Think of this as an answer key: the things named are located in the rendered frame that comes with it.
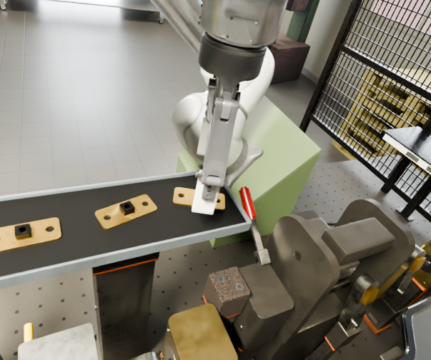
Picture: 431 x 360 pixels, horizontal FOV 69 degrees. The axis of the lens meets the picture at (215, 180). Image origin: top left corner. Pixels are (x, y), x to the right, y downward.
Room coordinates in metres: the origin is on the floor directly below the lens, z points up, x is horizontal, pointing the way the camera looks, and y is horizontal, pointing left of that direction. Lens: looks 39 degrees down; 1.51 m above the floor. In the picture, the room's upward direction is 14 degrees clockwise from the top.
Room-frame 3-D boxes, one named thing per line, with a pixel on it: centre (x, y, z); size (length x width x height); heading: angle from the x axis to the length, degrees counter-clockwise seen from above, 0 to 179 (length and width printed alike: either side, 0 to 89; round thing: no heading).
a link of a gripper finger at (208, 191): (0.29, 0.00, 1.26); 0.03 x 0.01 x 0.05; 9
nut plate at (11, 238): (0.23, 0.22, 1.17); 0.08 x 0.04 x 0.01; 125
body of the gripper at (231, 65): (0.38, 0.02, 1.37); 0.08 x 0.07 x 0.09; 9
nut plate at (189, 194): (0.38, 0.02, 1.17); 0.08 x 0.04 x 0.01; 99
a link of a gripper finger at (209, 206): (0.31, 0.01, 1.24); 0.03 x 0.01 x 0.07; 99
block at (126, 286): (0.31, 0.12, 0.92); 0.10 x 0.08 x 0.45; 123
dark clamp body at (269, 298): (0.31, -0.11, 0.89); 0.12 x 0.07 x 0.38; 33
